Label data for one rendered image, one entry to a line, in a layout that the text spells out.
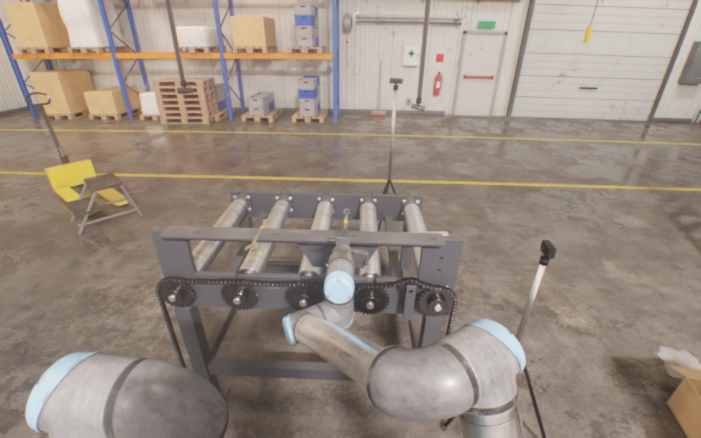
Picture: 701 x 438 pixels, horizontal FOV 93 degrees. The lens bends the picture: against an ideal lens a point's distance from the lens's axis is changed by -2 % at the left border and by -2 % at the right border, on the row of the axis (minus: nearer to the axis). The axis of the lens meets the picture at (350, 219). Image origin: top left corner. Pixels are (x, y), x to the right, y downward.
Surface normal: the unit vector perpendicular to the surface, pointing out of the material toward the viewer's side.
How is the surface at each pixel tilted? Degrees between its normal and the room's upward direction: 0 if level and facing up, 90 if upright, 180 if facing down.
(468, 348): 8
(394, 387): 53
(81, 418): 64
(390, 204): 90
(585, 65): 90
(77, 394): 33
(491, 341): 17
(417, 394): 59
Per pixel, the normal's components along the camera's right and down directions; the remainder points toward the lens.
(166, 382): 0.52, -0.75
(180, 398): 0.69, -0.47
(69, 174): 0.78, 0.30
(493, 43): -0.04, 0.47
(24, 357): 0.01, -0.88
